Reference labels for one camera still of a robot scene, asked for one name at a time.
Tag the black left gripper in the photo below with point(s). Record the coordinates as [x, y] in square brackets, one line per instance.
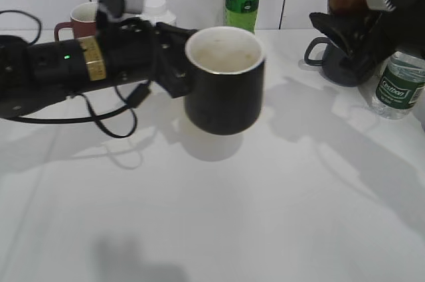
[129, 50]

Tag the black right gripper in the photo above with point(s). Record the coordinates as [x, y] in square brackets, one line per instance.
[370, 37]

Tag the black ceramic mug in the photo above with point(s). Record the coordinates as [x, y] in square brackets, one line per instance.
[226, 79]

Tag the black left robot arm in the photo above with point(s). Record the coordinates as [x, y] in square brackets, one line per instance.
[35, 76]

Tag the white milk carton bottle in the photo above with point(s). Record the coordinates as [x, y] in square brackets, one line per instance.
[156, 11]

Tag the Cestbon water bottle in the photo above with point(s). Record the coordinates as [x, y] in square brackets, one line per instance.
[400, 86]

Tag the dark red ceramic mug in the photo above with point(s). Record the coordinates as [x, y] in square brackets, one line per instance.
[82, 21]

